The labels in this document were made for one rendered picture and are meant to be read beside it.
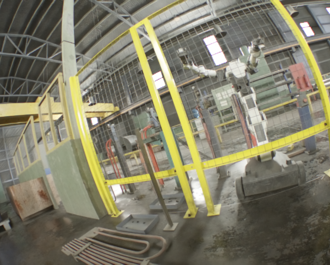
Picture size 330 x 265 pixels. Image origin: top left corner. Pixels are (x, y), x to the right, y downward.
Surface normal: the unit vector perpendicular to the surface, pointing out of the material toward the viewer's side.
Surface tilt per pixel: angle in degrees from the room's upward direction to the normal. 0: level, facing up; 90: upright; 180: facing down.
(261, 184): 90
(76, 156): 90
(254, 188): 90
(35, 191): 90
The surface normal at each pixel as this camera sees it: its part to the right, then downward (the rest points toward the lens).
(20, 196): 0.87, -0.30
